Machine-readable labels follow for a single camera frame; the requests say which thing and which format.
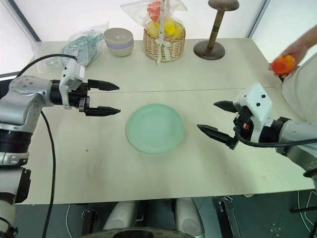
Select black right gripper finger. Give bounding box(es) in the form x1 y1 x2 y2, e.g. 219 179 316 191
213 100 240 114
197 124 236 147

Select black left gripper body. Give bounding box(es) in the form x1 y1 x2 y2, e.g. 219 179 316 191
67 79 91 117

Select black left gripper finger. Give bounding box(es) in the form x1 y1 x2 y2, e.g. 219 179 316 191
88 79 120 91
84 106 121 118

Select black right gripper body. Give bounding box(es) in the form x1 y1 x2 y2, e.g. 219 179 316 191
227 105 256 150

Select orange red round fruit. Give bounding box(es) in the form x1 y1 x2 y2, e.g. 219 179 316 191
270 55 296 74

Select pale green round plate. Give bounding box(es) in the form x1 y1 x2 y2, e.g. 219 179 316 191
126 103 185 155

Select clear plastic bag of fruit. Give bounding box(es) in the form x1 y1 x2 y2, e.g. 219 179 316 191
120 0 189 42

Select yellow items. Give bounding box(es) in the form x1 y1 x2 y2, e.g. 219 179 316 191
146 17 184 39

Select red item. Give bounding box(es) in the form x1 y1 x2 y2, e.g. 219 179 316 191
147 0 162 22

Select person's bare hand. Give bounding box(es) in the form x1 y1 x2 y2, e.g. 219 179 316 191
268 37 311 78

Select beige bowl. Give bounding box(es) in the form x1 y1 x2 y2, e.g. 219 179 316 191
103 27 135 45
107 46 134 58

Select clear bag of teal items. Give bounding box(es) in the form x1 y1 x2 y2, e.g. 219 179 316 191
45 20 110 68

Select lavender bowl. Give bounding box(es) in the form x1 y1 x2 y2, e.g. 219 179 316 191
105 40 134 51

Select woven wicker basket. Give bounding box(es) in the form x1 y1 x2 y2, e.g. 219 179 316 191
143 24 187 63

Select brown wooden hat stand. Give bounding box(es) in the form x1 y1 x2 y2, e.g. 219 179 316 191
193 0 240 61

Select black metal table leg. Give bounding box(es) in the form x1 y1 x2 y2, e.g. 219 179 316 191
80 208 99 237
217 195 241 238

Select white robot leg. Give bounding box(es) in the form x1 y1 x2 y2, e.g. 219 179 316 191
174 197 206 238
102 200 136 232

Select dark rounded robot body shape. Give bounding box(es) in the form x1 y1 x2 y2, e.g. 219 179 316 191
83 226 184 238

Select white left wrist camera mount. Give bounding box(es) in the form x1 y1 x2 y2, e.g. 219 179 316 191
60 58 86 110

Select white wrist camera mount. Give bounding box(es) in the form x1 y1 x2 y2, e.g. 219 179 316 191
60 58 86 110
233 82 273 143

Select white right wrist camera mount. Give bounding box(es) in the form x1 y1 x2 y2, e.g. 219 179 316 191
233 82 273 143

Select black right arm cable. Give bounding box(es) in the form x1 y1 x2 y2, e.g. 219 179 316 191
234 123 317 148

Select white rope basket handle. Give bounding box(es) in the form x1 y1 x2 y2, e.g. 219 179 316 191
155 0 172 64

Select dark window frame strip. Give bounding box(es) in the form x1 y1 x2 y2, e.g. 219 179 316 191
246 0 271 38
6 0 42 42

